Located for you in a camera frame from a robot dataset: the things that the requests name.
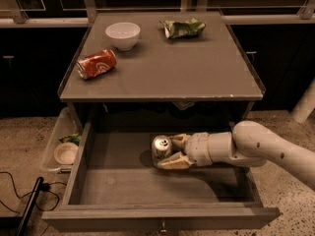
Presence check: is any green snack bag in bin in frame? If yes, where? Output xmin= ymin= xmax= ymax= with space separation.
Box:
xmin=59 ymin=133 xmax=82 ymax=146

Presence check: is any metal drawer knob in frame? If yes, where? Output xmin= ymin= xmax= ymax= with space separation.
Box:
xmin=159 ymin=223 xmax=167 ymax=234

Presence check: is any green chip bag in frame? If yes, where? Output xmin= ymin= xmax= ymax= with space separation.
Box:
xmin=161 ymin=18 xmax=206 ymax=39

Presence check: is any clear plastic bin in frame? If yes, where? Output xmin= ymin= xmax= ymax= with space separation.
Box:
xmin=39 ymin=107 xmax=78 ymax=173

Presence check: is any green white 7up can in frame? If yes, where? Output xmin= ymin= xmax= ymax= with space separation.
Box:
xmin=151 ymin=135 xmax=172 ymax=166

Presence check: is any white ceramic bowl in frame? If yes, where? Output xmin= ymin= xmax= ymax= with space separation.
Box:
xmin=105 ymin=22 xmax=141 ymax=51

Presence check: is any black bar on floor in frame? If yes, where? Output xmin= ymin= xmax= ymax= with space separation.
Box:
xmin=15 ymin=177 xmax=44 ymax=236

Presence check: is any crushed red soda can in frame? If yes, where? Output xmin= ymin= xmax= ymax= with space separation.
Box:
xmin=76 ymin=49 xmax=117 ymax=80

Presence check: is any small white bowl in bin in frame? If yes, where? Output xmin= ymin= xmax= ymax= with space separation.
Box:
xmin=54 ymin=143 xmax=79 ymax=165

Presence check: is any grey cabinet with counter top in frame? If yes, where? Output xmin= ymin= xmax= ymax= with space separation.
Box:
xmin=59 ymin=11 xmax=265 ymax=119

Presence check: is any white railing frame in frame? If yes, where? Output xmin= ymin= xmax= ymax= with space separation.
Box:
xmin=0 ymin=0 xmax=314 ymax=28

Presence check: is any black cable on floor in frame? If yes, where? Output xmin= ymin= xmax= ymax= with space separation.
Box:
xmin=0 ymin=171 xmax=68 ymax=215

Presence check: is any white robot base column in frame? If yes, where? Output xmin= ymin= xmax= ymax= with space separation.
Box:
xmin=290 ymin=78 xmax=315 ymax=123

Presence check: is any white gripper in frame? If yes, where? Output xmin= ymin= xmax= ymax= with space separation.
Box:
xmin=157 ymin=133 xmax=211 ymax=170

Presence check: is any open grey top drawer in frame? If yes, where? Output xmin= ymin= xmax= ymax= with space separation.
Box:
xmin=42 ymin=123 xmax=280 ymax=232

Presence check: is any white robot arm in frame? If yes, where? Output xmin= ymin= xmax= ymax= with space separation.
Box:
xmin=152 ymin=121 xmax=315 ymax=189

